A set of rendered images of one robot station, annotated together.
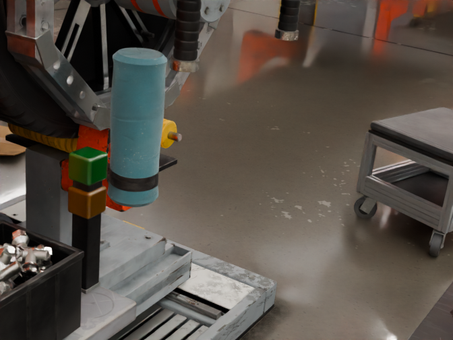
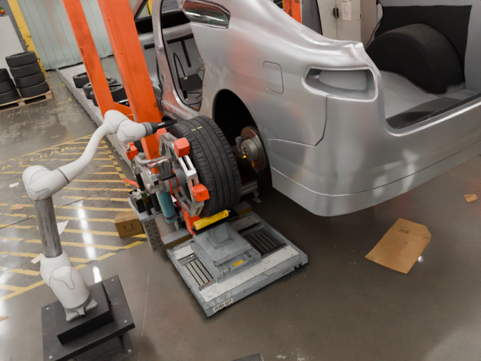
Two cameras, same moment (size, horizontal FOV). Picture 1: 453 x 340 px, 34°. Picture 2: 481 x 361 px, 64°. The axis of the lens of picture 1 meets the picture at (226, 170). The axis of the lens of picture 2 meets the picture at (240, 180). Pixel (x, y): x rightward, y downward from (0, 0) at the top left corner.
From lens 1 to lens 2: 3.46 m
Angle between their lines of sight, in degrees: 108
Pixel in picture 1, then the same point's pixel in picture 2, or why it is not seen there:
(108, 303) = (142, 217)
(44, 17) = not seen: hidden behind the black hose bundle
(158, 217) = (293, 300)
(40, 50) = not seen: hidden behind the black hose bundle
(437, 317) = (120, 293)
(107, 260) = (208, 248)
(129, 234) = (220, 253)
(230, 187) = (323, 342)
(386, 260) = not seen: outside the picture
